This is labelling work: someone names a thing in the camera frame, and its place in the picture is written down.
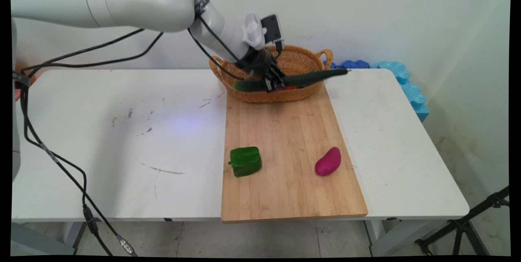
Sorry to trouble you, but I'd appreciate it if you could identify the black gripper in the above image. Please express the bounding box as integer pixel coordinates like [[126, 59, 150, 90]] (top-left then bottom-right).
[[243, 48, 286, 92]]

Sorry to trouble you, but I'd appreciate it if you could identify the dark green toy cucumber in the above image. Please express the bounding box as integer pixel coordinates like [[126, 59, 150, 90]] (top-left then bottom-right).
[[233, 68, 350, 93]]

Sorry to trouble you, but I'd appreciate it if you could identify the wooden cutting board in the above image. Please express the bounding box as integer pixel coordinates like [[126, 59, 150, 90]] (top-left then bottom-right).
[[221, 82, 369, 224]]

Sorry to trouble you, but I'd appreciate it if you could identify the green toy bell pepper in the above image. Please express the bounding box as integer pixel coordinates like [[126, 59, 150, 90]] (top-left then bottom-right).
[[228, 146, 263, 178]]

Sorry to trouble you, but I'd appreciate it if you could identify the magenta toy sweet potato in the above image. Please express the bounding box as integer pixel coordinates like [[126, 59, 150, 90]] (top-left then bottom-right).
[[315, 146, 342, 177]]

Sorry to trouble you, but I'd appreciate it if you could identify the light blue foam mat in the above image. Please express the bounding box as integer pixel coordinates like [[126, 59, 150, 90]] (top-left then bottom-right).
[[372, 61, 430, 123]]

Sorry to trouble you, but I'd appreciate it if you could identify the white table leg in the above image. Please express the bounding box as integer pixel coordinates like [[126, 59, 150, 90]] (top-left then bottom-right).
[[364, 218, 452, 257], [11, 221, 88, 256]]

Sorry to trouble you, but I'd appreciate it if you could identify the black tripod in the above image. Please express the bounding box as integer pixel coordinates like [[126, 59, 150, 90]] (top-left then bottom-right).
[[414, 186, 510, 257]]

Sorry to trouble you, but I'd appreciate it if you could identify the woven wicker basket with handles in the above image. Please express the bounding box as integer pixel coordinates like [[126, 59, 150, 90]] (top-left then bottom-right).
[[209, 45, 334, 103]]

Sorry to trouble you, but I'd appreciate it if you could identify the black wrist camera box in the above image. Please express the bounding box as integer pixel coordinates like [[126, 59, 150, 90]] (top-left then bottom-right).
[[260, 14, 284, 53]]

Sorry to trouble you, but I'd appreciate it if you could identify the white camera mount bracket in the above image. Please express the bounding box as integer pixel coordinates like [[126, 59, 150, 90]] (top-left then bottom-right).
[[241, 11, 268, 51]]

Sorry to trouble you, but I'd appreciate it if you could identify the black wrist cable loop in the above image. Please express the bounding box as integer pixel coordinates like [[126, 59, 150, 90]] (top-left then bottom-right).
[[187, 15, 255, 81]]

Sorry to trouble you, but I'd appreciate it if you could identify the black cable along robot arm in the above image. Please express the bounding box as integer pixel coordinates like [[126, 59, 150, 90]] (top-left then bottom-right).
[[20, 28, 164, 76]]

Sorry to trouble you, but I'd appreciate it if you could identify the black cable with metal connector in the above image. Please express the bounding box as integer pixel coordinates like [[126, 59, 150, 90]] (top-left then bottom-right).
[[18, 73, 137, 257]]

